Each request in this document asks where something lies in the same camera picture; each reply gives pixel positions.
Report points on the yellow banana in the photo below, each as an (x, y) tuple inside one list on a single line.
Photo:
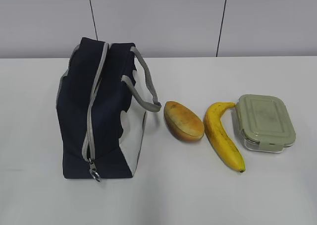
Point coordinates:
[(220, 141)]

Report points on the green lidded glass container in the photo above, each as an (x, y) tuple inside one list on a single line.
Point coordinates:
[(264, 123)]

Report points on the navy blue lunch bag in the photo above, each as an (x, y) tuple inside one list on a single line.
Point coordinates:
[(101, 104)]

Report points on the halved mango fruit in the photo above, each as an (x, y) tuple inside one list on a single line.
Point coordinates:
[(182, 122)]

